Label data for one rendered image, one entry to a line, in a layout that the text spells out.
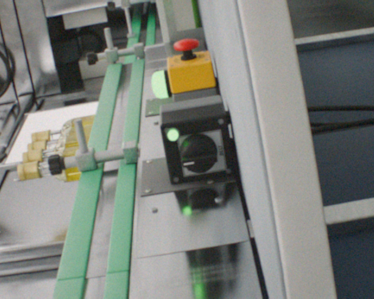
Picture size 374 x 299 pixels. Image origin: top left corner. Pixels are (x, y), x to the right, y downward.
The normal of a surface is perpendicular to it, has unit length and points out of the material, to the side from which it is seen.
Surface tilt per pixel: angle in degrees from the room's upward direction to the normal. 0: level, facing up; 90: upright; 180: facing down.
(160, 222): 90
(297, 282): 90
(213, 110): 90
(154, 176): 90
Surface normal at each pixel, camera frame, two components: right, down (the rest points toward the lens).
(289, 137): -0.04, -0.04
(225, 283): -0.16, -0.92
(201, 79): 0.04, 0.37
